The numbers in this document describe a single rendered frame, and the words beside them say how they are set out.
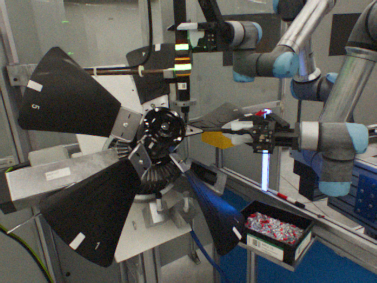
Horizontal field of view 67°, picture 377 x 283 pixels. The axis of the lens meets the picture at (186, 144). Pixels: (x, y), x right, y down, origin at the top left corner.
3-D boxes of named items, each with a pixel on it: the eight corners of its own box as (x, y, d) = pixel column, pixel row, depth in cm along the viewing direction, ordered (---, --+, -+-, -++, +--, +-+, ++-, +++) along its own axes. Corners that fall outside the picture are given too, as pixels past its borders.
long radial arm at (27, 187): (111, 160, 95) (116, 146, 85) (118, 181, 93) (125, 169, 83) (11, 186, 80) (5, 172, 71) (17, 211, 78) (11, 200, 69)
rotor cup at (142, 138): (138, 174, 80) (150, 156, 69) (121, 129, 84) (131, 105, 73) (182, 161, 87) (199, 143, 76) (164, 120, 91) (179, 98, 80)
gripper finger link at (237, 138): (218, 138, 81) (251, 138, 77) (222, 130, 85) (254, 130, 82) (219, 148, 82) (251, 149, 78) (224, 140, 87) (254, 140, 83)
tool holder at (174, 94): (162, 105, 81) (159, 71, 78) (172, 101, 87) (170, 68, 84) (191, 107, 78) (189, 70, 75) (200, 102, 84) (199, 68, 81)
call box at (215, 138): (201, 144, 137) (200, 122, 134) (217, 139, 142) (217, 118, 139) (222, 152, 124) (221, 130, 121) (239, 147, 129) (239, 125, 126)
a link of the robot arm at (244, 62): (254, 84, 91) (255, 48, 88) (227, 82, 99) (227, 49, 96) (268, 81, 96) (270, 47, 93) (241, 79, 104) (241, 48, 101)
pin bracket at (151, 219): (141, 210, 92) (149, 203, 84) (157, 206, 94) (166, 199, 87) (145, 228, 90) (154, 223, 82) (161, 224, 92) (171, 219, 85)
